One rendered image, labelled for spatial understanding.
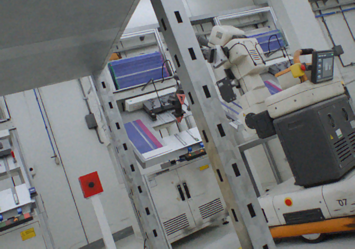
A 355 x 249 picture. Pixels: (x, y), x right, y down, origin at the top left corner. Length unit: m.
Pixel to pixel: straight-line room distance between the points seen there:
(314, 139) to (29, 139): 3.38
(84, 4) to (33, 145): 4.05
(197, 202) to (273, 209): 1.08
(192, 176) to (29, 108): 2.31
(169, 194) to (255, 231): 2.61
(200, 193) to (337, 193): 1.44
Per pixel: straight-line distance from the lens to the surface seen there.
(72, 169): 4.55
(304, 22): 6.05
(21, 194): 2.63
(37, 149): 4.56
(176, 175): 3.08
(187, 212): 3.10
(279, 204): 2.16
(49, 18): 0.58
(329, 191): 2.02
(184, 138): 2.90
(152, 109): 3.15
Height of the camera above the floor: 0.67
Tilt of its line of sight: 6 degrees up
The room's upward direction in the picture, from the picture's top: 20 degrees counter-clockwise
